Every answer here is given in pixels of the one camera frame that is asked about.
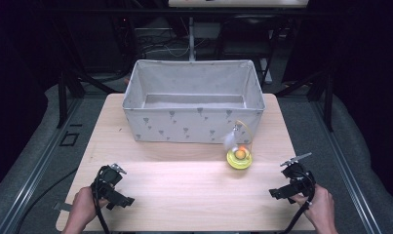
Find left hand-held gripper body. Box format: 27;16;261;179
91;163;128;209

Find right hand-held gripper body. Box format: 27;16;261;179
279;152;317;200

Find yellow cat toy with feather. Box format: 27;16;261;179
223;120;254;171

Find grey printed fabric storage box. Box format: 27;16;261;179
122;58;266;144

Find person's right hand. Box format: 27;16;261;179
289;182;335;229

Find person's left hand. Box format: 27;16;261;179
68;185;111;228

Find grey tape strip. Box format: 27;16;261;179
53;201;73;213

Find black chair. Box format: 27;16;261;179
216;14;278;62

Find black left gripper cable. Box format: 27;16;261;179
91;182;112;234

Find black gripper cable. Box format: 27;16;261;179
91;182;112;234
278;169;317;234

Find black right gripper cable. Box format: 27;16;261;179
278;169;317;234

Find aluminium floor rail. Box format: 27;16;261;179
310;97;384;234
0;97;85;234

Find black cable on floor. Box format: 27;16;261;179
15;167;80;234

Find black metal frame post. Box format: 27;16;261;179
56;71;69;130
323;71;334;133

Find white cables on floor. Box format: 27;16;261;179
140;36;207;59

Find white metal post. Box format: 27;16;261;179
187;16;197;62

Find black metal frame crossbar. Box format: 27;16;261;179
37;7;348;19

